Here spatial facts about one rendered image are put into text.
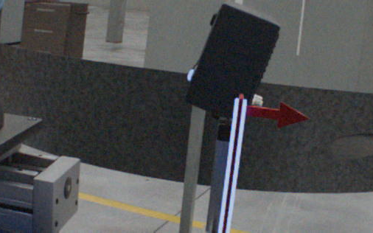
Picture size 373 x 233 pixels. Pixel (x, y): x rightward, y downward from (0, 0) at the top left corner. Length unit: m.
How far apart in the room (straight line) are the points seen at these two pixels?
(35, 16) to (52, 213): 6.56
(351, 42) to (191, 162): 4.39
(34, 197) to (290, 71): 5.90
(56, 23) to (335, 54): 3.01
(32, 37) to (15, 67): 4.69
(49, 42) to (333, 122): 5.23
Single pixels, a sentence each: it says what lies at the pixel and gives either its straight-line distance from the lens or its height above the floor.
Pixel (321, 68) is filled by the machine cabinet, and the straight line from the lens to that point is 6.70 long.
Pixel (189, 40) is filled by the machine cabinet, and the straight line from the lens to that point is 7.04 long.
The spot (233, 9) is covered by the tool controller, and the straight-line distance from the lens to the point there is 1.16.
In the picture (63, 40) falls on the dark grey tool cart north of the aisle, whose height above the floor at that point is 0.50.
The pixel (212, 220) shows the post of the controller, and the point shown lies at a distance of 1.18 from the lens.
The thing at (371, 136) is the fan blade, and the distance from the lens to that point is 0.53.
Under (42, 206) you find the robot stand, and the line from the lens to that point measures 0.97.
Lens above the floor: 1.29
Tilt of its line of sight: 13 degrees down
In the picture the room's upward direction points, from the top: 7 degrees clockwise
